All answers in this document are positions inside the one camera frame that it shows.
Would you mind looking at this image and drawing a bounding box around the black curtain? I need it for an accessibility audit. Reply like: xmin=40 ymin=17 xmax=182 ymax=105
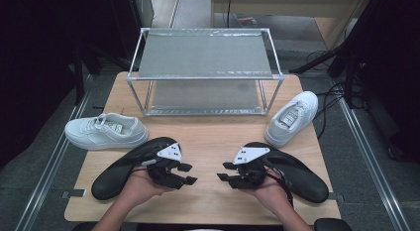
xmin=343 ymin=0 xmax=420 ymax=164
xmin=0 ymin=0 xmax=144 ymax=170

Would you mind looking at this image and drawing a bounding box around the metal floor rail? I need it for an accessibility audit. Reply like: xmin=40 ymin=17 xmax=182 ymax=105
xmin=338 ymin=98 xmax=412 ymax=231
xmin=14 ymin=75 xmax=95 ymax=231

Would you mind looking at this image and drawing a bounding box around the person's left hand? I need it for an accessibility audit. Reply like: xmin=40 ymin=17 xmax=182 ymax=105
xmin=120 ymin=173 xmax=176 ymax=207

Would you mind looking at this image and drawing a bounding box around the grey tape tab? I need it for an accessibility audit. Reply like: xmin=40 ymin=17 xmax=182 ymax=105
xmin=60 ymin=188 xmax=87 ymax=199
xmin=327 ymin=191 xmax=345 ymax=203

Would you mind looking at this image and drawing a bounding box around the metal shoe rack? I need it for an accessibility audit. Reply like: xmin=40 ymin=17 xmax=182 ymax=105
xmin=126 ymin=27 xmax=285 ymax=117

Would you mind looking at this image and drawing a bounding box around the black tripod stand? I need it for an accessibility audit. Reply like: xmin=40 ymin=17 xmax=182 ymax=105
xmin=289 ymin=32 xmax=368 ymax=110

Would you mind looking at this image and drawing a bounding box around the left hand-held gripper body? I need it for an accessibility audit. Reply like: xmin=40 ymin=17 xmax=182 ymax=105
xmin=142 ymin=142 xmax=183 ymax=185

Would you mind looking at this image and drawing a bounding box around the black slipper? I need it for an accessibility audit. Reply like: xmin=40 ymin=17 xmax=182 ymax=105
xmin=244 ymin=141 xmax=330 ymax=204
xmin=91 ymin=136 xmax=179 ymax=201

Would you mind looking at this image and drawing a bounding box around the red and black item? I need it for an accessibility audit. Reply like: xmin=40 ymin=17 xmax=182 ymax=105
xmin=237 ymin=15 xmax=260 ymax=28

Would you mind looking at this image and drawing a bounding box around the black floor cable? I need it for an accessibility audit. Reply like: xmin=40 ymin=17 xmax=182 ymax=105
xmin=312 ymin=81 xmax=349 ymax=140
xmin=305 ymin=50 xmax=335 ymax=72

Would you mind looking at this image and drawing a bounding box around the person's right hand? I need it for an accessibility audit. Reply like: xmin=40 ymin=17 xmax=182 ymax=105
xmin=237 ymin=175 xmax=291 ymax=214

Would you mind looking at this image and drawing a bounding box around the white sneaker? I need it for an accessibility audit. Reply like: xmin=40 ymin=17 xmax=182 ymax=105
xmin=263 ymin=90 xmax=319 ymax=149
xmin=64 ymin=112 xmax=149 ymax=151

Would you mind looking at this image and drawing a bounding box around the right hand-held gripper cable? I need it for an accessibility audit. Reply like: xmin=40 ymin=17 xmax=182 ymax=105
xmin=263 ymin=158 xmax=295 ymax=207

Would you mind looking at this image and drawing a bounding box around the black metal stand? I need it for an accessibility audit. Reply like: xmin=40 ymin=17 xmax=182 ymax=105
xmin=70 ymin=42 xmax=133 ymax=106

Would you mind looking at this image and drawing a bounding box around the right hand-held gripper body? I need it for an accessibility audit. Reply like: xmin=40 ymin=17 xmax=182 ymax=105
xmin=232 ymin=147 xmax=271 ymax=189

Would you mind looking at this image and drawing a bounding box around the light wooden cabinet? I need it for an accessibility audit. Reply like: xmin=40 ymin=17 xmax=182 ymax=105
xmin=211 ymin=0 xmax=368 ymax=50

